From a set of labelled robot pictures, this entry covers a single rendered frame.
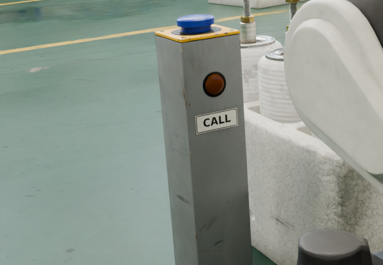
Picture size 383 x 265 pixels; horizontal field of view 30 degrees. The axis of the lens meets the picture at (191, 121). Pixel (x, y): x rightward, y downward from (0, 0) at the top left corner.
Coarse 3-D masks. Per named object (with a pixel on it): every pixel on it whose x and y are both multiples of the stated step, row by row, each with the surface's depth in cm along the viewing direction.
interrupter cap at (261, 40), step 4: (240, 36) 105; (256, 36) 105; (260, 36) 104; (264, 36) 104; (268, 36) 103; (256, 40) 103; (260, 40) 102; (264, 40) 101; (268, 40) 101; (272, 40) 100; (244, 44) 99; (248, 44) 98; (252, 44) 98; (256, 44) 98; (260, 44) 98; (264, 44) 99; (268, 44) 99
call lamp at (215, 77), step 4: (212, 76) 74; (216, 76) 75; (220, 76) 75; (208, 80) 74; (212, 80) 74; (216, 80) 75; (220, 80) 75; (208, 84) 74; (212, 84) 74; (216, 84) 75; (220, 84) 75; (208, 88) 74; (212, 88) 75; (216, 88) 75; (220, 88) 75; (208, 92) 75; (212, 92) 75; (216, 92) 75
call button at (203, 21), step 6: (180, 18) 76; (186, 18) 75; (192, 18) 75; (198, 18) 75; (204, 18) 75; (210, 18) 75; (180, 24) 75; (186, 24) 75; (192, 24) 74; (198, 24) 74; (204, 24) 75; (210, 24) 75; (186, 30) 75; (192, 30) 75; (198, 30) 75; (204, 30) 75
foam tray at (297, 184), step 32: (256, 128) 88; (288, 128) 85; (256, 160) 90; (288, 160) 83; (320, 160) 77; (256, 192) 92; (288, 192) 84; (320, 192) 78; (352, 192) 75; (256, 224) 93; (288, 224) 86; (320, 224) 79; (352, 224) 76; (288, 256) 87
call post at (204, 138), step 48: (192, 48) 73; (240, 48) 75; (192, 96) 74; (240, 96) 77; (192, 144) 75; (240, 144) 78; (192, 192) 77; (240, 192) 80; (192, 240) 79; (240, 240) 81
